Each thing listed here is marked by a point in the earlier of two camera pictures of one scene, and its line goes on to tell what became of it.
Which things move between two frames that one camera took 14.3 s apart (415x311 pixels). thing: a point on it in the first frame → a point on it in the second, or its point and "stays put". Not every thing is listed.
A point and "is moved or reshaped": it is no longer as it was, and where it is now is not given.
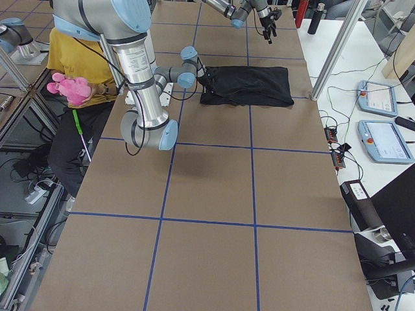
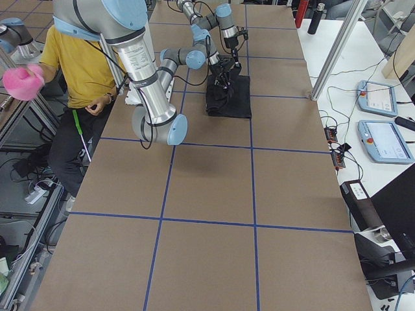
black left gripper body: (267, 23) → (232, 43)
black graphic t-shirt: (248, 85) is moved or reshaped
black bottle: (316, 19) stays put
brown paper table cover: (246, 212) stays put
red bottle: (300, 13) stays put
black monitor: (395, 205) stays put
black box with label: (362, 214) stays put
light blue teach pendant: (377, 98) stays put
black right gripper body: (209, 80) → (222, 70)
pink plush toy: (75, 91) → (23, 83)
